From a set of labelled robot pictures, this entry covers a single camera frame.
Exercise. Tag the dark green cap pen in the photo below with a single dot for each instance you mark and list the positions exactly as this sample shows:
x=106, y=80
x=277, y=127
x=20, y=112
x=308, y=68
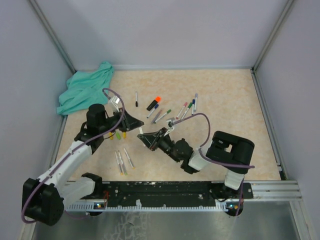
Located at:
x=162, y=116

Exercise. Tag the purple cap pen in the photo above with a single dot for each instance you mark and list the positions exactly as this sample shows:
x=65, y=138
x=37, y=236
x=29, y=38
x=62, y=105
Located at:
x=156, y=116

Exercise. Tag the green cap pen right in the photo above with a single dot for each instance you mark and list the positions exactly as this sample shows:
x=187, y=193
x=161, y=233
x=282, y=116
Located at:
x=186, y=111

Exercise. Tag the small black marker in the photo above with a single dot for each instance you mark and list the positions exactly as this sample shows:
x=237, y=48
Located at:
x=136, y=99

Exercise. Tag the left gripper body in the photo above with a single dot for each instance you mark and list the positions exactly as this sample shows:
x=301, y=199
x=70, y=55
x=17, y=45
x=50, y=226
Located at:
x=114, y=120

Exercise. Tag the teal cloth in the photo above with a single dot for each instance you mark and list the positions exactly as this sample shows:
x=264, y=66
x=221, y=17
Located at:
x=85, y=89

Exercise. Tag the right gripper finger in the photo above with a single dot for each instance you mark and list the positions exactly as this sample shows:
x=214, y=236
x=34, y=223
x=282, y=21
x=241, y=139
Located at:
x=149, y=140
x=158, y=133

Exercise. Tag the yellow cap marker pen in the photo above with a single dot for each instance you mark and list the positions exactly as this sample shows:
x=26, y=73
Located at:
x=128, y=158

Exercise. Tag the black orange highlighter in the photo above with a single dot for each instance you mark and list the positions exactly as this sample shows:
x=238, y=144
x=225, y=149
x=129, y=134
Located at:
x=153, y=103

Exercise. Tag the pink cap pen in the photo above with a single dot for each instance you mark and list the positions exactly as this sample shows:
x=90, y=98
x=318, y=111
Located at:
x=141, y=132
x=181, y=111

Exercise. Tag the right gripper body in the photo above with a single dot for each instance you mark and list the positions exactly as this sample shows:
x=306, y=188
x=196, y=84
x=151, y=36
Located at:
x=163, y=143

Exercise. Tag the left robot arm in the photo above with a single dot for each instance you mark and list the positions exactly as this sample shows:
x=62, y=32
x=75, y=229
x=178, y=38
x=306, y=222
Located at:
x=45, y=198

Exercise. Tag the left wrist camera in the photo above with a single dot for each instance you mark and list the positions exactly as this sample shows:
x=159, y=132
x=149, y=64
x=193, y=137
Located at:
x=113, y=101

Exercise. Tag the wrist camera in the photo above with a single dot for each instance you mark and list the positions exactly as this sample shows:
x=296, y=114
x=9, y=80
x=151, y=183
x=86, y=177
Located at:
x=170, y=123
x=113, y=101

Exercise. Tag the blue cap pen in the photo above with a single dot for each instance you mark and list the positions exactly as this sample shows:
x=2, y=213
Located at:
x=193, y=107
x=152, y=111

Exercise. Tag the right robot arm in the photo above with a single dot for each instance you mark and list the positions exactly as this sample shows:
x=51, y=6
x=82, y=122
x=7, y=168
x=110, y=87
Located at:
x=225, y=149

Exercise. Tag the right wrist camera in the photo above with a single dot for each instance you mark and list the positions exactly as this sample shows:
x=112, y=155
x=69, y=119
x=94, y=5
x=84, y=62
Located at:
x=170, y=123

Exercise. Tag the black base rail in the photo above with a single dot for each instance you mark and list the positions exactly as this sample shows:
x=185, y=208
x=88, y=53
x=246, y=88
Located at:
x=168, y=193

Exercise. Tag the blue cap pen right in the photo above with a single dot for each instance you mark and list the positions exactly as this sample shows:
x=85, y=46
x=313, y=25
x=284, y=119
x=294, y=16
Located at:
x=193, y=107

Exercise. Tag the lilac cap pen right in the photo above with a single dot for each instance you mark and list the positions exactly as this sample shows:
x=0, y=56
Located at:
x=195, y=102

